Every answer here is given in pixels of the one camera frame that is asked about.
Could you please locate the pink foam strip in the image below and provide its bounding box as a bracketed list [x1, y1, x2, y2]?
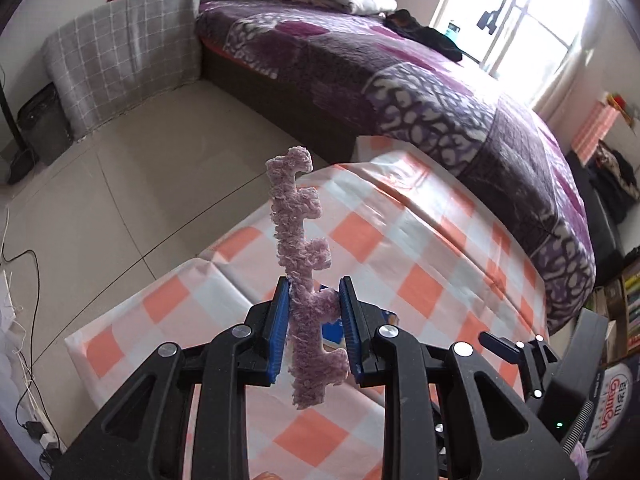
[266, 146, 349, 409]

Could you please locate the bed with purple quilt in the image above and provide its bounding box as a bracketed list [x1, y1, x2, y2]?
[195, 0, 598, 333]

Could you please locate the blue white cardboard carton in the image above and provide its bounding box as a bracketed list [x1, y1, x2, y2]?
[582, 360, 632, 453]

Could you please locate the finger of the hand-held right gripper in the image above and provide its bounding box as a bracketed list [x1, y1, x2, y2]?
[479, 332, 523, 367]

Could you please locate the white power strip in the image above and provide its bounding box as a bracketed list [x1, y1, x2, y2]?
[25, 420, 62, 455]

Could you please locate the folded floral quilt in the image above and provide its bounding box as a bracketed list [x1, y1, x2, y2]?
[300, 0, 398, 15]

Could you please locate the grey checked cloth cover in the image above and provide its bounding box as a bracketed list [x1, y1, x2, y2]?
[42, 0, 202, 141]

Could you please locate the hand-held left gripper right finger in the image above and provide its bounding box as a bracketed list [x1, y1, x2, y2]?
[339, 276, 581, 480]

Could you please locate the dark clothing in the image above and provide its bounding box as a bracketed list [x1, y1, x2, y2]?
[385, 10, 463, 61]

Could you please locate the black bench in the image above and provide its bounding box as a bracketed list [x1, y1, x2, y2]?
[570, 160, 626, 283]

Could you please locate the hanging dark garment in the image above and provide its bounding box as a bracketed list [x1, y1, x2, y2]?
[477, 0, 507, 33]

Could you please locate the window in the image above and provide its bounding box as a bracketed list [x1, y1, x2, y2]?
[430, 0, 596, 111]

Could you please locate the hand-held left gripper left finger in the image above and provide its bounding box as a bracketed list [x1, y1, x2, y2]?
[50, 276, 291, 480]

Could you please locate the pile of clothes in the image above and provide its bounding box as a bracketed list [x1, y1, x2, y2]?
[590, 140, 637, 196]

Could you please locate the black floor cable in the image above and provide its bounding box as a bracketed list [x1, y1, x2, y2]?
[0, 249, 43, 431]

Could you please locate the wooden bookshelf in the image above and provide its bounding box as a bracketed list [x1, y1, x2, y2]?
[585, 260, 640, 366]

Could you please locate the blue biscuit box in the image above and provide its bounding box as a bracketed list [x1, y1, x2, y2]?
[321, 310, 398, 350]

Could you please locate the orange white checked tablecloth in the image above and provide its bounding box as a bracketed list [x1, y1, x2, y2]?
[65, 135, 551, 480]

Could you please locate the pink checked box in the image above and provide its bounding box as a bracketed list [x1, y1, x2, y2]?
[572, 102, 621, 159]

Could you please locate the dark wooden bed frame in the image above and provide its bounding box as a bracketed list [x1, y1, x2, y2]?
[170, 0, 358, 163]

